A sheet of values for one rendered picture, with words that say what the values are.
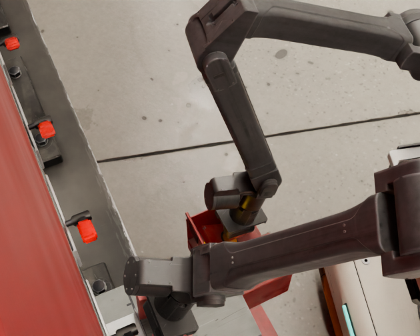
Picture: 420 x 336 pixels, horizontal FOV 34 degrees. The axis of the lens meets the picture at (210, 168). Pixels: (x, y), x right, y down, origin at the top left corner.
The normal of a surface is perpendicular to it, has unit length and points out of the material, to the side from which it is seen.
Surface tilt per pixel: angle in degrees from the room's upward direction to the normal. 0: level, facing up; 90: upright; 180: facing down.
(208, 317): 0
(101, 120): 0
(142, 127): 0
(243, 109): 83
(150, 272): 25
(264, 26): 87
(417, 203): 37
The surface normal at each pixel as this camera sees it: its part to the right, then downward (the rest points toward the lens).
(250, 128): 0.30, 0.75
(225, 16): -0.68, -0.29
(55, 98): 0.00, -0.51
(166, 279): 0.38, -0.29
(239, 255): -0.84, -0.16
